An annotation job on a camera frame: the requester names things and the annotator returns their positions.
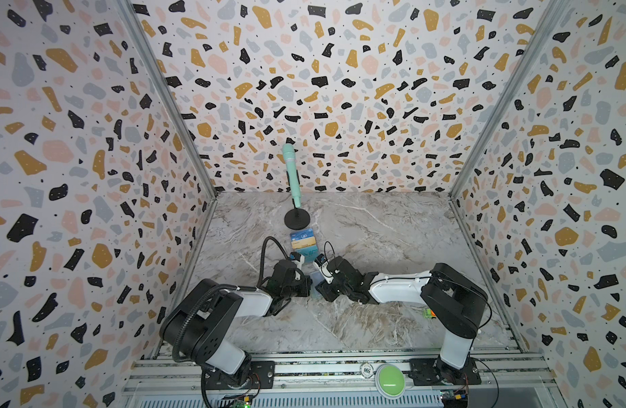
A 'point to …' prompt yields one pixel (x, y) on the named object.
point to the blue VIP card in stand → (302, 235)
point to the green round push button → (389, 380)
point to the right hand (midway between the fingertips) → (319, 280)
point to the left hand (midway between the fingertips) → (317, 278)
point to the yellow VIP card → (304, 242)
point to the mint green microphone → (289, 154)
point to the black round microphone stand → (297, 218)
